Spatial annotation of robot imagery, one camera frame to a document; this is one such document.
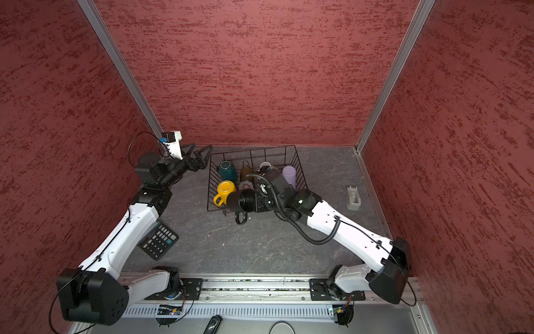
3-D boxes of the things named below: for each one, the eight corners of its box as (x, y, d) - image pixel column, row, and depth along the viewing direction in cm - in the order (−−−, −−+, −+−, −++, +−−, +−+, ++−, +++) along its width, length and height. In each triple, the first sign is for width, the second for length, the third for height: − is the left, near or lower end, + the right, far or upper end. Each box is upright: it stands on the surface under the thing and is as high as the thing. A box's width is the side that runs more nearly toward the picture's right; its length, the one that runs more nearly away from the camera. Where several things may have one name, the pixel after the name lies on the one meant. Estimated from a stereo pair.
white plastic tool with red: (346, 209, 98) (349, 205, 94) (345, 189, 105) (348, 184, 102) (357, 211, 97) (361, 207, 94) (356, 191, 105) (359, 186, 101)
